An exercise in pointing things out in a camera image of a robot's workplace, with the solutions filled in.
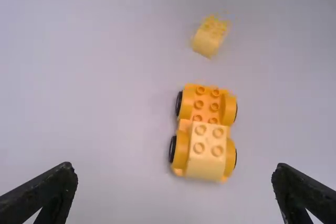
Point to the yellow toy brick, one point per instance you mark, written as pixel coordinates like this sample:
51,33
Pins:
207,40

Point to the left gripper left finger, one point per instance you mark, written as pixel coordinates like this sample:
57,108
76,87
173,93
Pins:
39,197

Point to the yellow toy car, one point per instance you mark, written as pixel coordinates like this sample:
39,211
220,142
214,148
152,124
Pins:
207,153

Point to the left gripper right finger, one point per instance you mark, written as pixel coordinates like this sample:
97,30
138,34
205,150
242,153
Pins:
302,197

